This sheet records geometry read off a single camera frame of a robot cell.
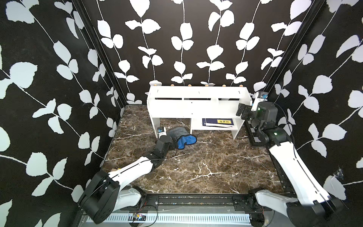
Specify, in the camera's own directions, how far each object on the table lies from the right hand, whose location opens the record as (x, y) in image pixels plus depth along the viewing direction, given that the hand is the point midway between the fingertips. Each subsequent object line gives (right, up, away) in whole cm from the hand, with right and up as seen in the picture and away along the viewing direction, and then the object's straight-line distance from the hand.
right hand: (246, 102), depth 71 cm
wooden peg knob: (+3, +12, +14) cm, 19 cm away
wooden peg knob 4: (-29, +12, +13) cm, 34 cm away
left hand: (-40, -20, +15) cm, 47 cm away
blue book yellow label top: (-8, -11, +20) cm, 24 cm away
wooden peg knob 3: (-18, +12, +13) cm, 26 cm away
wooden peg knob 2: (-7, +12, +14) cm, 20 cm away
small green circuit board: (-55, -59, 0) cm, 81 cm away
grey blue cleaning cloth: (-33, -21, +22) cm, 45 cm away
